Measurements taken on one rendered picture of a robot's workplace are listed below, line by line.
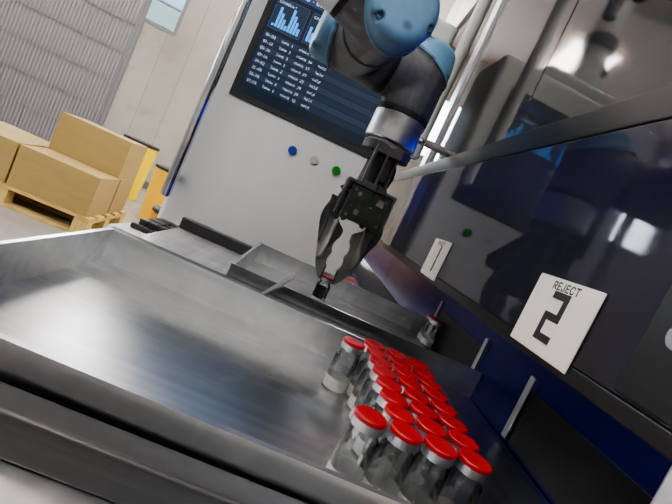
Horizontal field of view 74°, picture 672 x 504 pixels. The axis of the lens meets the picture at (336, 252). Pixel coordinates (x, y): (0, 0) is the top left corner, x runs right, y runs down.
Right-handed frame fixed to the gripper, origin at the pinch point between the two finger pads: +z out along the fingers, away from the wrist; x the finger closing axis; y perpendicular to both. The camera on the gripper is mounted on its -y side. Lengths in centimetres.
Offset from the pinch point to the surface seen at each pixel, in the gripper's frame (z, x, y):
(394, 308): 3.0, 14.6, -11.9
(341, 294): 4.5, 4.8, -11.9
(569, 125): -26.4, 13.8, 21.8
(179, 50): -129, -298, -677
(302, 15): -48, -28, -48
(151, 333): 5.1, -13.4, 33.4
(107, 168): 42, -178, -325
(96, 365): 5.1, -14.1, 40.7
